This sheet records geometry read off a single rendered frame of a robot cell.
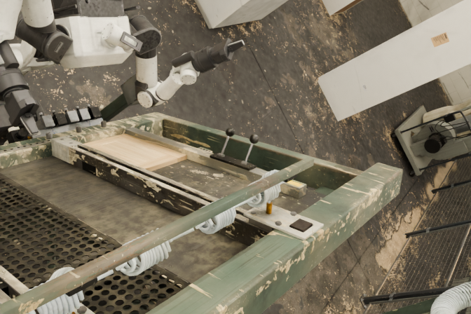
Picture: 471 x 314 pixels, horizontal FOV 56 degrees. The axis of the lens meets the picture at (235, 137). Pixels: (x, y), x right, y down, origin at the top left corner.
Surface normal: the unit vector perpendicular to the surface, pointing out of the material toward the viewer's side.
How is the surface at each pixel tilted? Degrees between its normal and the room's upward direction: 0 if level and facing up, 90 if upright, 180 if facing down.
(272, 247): 56
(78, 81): 0
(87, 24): 23
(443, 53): 90
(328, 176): 90
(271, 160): 90
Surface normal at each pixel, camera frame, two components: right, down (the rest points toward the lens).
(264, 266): 0.05, -0.95
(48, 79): 0.68, -0.34
